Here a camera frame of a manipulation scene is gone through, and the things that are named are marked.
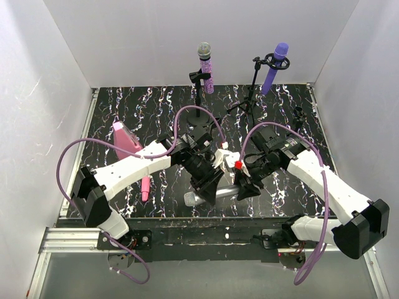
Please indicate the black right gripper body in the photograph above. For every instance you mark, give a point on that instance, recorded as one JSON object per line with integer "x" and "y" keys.
{"x": 246, "y": 181}

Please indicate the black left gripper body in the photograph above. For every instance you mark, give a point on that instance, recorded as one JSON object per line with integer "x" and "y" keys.
{"x": 207, "y": 178}

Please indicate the silver microphone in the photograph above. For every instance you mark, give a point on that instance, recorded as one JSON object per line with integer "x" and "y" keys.
{"x": 191, "y": 199}

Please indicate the round base stand with clip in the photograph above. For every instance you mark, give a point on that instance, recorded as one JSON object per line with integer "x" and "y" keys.
{"x": 198, "y": 117}

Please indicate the pink microphone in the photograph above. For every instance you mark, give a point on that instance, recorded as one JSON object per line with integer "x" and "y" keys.
{"x": 145, "y": 188}

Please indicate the small tripod stand ring clamp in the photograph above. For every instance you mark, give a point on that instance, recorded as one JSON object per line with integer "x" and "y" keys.
{"x": 299, "y": 118}

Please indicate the purple glitter microphone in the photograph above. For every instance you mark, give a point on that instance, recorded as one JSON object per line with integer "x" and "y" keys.
{"x": 204, "y": 53}

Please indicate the round base stand with scissor clamp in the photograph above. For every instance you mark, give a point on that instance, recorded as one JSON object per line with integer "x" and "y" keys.
{"x": 210, "y": 125}

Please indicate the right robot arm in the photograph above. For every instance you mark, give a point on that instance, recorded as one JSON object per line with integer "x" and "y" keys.
{"x": 359, "y": 222}

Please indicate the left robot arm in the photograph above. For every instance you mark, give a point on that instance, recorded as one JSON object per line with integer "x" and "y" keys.
{"x": 93, "y": 190}

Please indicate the tall tripod microphone stand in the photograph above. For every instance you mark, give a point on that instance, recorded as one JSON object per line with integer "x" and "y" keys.
{"x": 249, "y": 102}

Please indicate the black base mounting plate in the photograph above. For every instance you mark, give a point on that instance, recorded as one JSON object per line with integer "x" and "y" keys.
{"x": 206, "y": 238}

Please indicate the pink microphone case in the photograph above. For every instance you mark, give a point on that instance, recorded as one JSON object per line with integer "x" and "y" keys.
{"x": 124, "y": 138}

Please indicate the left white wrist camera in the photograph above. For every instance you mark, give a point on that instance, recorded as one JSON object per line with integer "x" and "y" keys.
{"x": 220, "y": 155}

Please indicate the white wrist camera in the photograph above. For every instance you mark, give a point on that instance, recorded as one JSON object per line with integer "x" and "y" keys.
{"x": 220, "y": 155}
{"x": 233, "y": 162}

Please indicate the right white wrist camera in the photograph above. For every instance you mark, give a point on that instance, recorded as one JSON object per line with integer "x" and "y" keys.
{"x": 233, "y": 162}

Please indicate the aluminium rail frame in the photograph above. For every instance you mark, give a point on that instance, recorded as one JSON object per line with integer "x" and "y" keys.
{"x": 71, "y": 266}

